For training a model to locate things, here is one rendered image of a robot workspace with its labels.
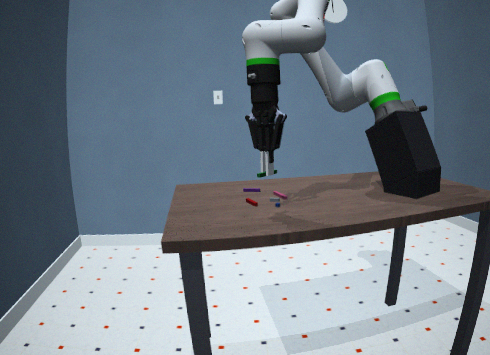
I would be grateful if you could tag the green rod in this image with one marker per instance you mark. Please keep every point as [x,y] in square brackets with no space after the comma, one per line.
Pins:
[263,174]

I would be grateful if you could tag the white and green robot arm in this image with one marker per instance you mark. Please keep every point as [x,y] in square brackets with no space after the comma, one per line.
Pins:
[265,40]

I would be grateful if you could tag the pink rod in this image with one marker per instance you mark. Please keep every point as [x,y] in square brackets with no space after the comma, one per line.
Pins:
[280,195]

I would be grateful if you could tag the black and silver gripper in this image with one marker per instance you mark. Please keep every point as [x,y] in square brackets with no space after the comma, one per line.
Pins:
[266,138]

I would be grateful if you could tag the red rod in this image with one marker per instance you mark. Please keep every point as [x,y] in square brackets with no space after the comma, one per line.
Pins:
[251,202]

